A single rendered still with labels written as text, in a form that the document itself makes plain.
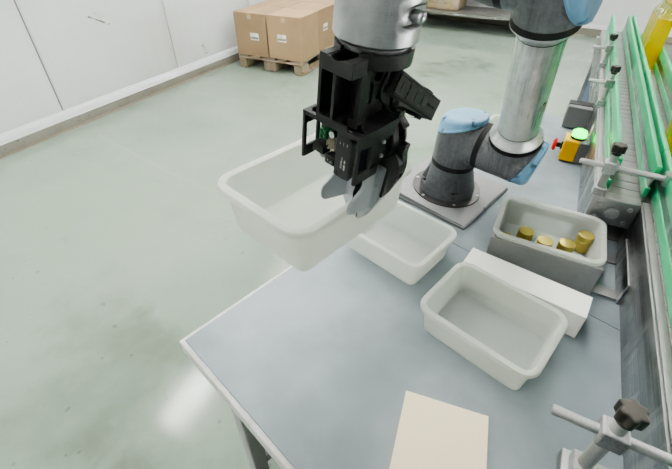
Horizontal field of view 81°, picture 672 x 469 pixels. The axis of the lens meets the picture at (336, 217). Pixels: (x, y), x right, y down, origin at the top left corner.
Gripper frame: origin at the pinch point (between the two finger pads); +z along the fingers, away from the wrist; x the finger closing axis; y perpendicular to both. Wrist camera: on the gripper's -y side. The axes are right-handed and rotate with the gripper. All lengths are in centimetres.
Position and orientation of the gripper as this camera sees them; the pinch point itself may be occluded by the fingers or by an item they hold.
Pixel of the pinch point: (360, 204)
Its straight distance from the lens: 49.3
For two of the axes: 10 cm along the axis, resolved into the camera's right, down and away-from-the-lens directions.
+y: -6.6, 4.6, -5.9
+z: -0.9, 7.4, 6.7
